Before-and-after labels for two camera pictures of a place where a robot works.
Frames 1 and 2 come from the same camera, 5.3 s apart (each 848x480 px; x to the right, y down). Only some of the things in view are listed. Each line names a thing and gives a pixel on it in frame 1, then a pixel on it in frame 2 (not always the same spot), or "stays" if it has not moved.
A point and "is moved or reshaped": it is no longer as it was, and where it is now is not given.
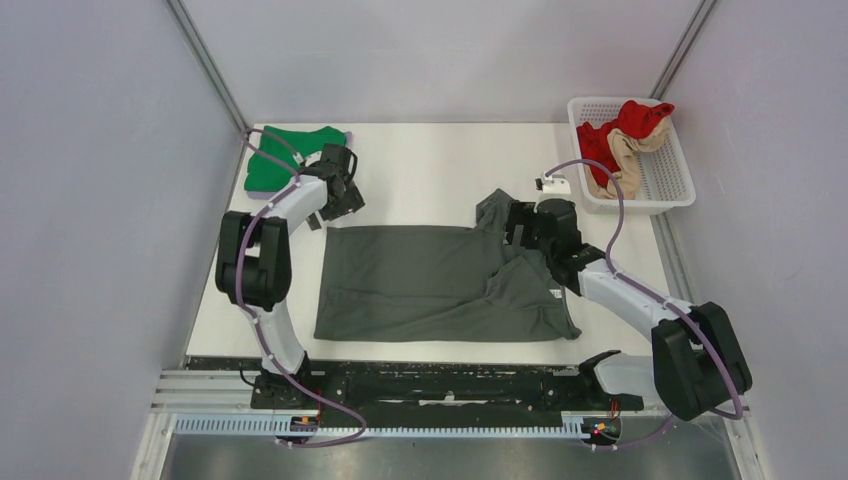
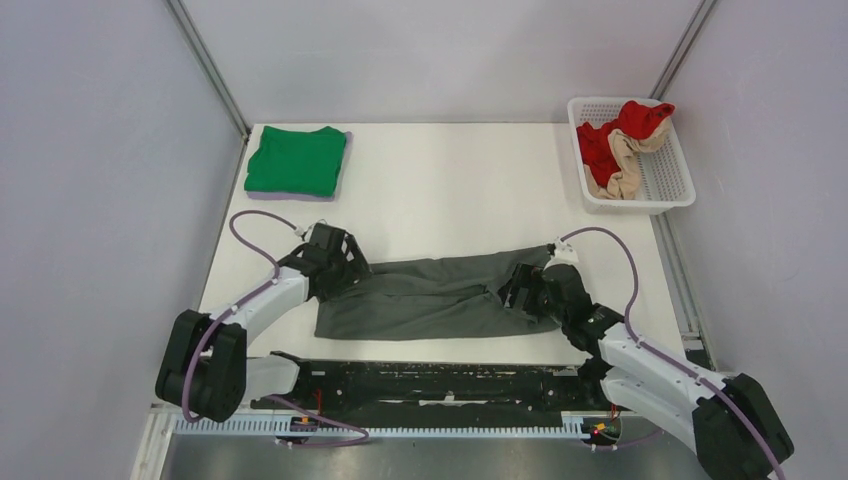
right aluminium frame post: [683, 49] stays
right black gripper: [523, 213] to [524, 276]
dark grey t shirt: [412, 283] is moved or reshaped
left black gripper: [351, 202] to [355, 270]
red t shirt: [632, 118] stays
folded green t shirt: [265, 173] stays
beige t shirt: [626, 148] stays
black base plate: [438, 390] stays
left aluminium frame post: [204, 55] stays
